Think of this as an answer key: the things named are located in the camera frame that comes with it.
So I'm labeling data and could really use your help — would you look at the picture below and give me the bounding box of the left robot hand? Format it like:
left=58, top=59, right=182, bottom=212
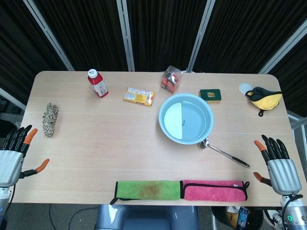
left=0, top=124, right=50, bottom=187

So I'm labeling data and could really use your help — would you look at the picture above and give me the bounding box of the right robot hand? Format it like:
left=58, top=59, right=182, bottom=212
left=253, top=134, right=302, bottom=195

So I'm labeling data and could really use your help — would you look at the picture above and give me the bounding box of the metal ladle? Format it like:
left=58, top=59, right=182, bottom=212
left=199, top=138, right=250, bottom=168

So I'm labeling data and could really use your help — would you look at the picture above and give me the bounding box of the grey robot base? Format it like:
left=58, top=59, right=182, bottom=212
left=95, top=205, right=200, bottom=230

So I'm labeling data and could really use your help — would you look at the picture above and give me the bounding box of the light blue bowl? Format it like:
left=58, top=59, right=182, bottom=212
left=158, top=93, right=214, bottom=146

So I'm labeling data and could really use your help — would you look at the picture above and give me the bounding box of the blue drink can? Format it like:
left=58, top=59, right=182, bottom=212
left=236, top=206, right=250, bottom=230

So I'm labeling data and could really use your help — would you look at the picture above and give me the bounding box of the pink microfibre towel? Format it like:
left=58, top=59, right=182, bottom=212
left=179, top=179, right=250, bottom=201

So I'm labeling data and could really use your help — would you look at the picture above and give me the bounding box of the yellow black fabric pouch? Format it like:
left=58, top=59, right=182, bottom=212
left=245, top=86, right=283, bottom=117

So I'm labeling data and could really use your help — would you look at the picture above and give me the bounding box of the black waste bin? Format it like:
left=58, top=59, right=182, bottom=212
left=211, top=206, right=264, bottom=230

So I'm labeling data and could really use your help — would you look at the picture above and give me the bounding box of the white round lid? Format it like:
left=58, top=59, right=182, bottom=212
left=238, top=82, right=252, bottom=95

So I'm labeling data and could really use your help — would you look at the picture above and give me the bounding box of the green yellow sponge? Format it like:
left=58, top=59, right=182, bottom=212
left=199, top=89, right=222, bottom=104

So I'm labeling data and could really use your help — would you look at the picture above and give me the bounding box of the red juice bottle white cap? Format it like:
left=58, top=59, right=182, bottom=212
left=87, top=69, right=109, bottom=99

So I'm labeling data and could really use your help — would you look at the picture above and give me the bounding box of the green microfibre towel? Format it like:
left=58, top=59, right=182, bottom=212
left=109, top=180, right=182, bottom=205

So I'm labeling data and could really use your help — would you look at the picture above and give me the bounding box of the yellow biscuit packet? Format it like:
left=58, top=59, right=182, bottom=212
left=123, top=86, right=155, bottom=107

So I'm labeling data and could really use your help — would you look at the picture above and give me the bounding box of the clear box with orange items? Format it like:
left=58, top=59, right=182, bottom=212
left=160, top=65, right=184, bottom=94

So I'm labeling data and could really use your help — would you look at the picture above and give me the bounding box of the grey aluminium partition post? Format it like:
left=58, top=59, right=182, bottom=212
left=0, top=87, right=26, bottom=111
left=187, top=0, right=216, bottom=73
left=23, top=0, right=75, bottom=71
left=116, top=0, right=135, bottom=72
left=286, top=111, right=307, bottom=135
left=258, top=23, right=307, bottom=74

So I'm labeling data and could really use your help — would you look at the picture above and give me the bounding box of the coiled speckled rope bundle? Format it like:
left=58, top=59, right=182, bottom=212
left=42, top=102, right=60, bottom=138

